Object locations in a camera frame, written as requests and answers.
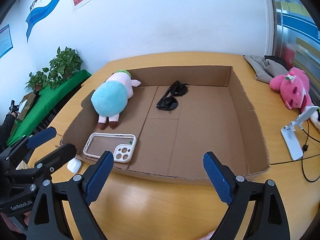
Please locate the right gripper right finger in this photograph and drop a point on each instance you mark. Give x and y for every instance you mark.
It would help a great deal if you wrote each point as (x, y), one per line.
(268, 220)

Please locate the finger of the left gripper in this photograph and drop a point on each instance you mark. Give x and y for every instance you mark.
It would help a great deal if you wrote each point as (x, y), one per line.
(45, 167)
(17, 152)

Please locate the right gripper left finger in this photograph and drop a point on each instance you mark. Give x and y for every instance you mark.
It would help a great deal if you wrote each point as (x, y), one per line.
(48, 218)

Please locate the white clear phone case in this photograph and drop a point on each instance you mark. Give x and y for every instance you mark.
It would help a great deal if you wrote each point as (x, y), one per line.
(122, 146)

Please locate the pink pig plush toy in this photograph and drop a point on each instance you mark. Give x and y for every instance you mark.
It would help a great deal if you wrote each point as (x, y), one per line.
(111, 98)

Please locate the black sunglasses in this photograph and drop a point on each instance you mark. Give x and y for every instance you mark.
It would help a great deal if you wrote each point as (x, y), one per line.
(168, 101)

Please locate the person left hand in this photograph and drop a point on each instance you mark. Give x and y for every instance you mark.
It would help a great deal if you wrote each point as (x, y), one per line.
(16, 226)

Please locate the green covered side table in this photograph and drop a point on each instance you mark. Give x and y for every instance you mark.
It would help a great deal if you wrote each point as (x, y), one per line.
(49, 98)

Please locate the white earbuds case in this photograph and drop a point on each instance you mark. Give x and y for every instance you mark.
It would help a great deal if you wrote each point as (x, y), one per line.
(74, 165)

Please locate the brown paper bag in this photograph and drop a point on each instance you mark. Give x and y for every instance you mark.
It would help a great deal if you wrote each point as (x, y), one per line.
(25, 105)

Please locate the small green potted plant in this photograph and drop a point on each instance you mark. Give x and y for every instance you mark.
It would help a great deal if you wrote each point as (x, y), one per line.
(36, 81)

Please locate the white phone stand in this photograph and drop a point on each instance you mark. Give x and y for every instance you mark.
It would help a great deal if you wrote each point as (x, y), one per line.
(288, 132)

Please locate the white panda plush toy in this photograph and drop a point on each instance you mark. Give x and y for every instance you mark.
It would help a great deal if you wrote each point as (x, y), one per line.
(315, 119)

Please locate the pink strawberry bear plush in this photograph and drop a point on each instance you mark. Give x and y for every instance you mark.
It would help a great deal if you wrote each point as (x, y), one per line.
(294, 89)

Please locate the brown cardboard box tray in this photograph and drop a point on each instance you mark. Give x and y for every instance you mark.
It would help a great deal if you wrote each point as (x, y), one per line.
(215, 115)

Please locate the grey folded cloth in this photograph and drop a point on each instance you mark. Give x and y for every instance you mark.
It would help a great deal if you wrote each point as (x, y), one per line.
(266, 67)

